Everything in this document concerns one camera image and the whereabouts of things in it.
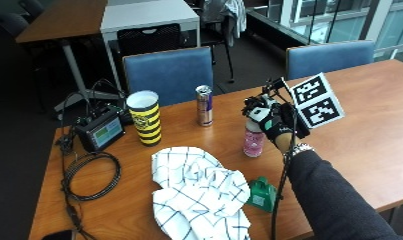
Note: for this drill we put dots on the pink bottle with white cap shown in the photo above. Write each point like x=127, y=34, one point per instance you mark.
x=254, y=143

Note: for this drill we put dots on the silver and blue drink can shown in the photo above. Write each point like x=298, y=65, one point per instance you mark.
x=204, y=106

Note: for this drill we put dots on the white marker cube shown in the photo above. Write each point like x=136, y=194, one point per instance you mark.
x=318, y=100

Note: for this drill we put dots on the silver wristwatch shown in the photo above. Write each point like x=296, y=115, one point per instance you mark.
x=302, y=148

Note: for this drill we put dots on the dark chair with garment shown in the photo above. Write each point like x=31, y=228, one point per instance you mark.
x=223, y=50

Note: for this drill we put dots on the blue upholstered chair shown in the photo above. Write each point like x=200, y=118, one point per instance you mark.
x=328, y=58
x=170, y=73

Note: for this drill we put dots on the yellow black striped paper cup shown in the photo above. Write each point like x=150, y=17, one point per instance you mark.
x=147, y=123

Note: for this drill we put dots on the small green box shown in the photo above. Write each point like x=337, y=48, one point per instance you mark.
x=263, y=195

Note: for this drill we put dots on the white blue checked cloth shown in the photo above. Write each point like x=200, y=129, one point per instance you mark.
x=196, y=190

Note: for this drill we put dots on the light hanging garment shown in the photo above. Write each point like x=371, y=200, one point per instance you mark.
x=236, y=16

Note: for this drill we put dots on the black mesh chair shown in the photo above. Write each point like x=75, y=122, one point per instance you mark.
x=148, y=39

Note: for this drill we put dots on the small black screen device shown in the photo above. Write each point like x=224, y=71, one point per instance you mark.
x=102, y=131

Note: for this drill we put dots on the white table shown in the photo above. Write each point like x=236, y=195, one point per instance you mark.
x=148, y=15

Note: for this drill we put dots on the brown wooden table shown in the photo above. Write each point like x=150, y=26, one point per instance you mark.
x=63, y=20

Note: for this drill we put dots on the black phone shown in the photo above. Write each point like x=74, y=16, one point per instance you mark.
x=59, y=235

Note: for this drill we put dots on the black office chair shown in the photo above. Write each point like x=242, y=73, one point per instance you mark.
x=15, y=20

